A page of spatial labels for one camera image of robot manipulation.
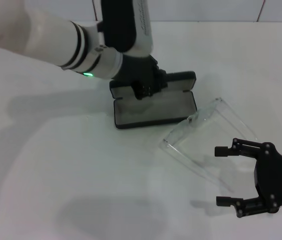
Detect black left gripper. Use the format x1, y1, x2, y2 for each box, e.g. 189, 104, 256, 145
115, 54, 181, 101

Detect black glasses case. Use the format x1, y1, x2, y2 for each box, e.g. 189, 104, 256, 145
109, 71, 198, 130

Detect clear white glasses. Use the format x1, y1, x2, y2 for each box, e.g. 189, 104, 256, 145
158, 97, 258, 193

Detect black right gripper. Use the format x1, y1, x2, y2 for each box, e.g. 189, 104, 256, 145
214, 137, 282, 218

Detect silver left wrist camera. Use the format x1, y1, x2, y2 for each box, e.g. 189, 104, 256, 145
97, 0, 154, 59

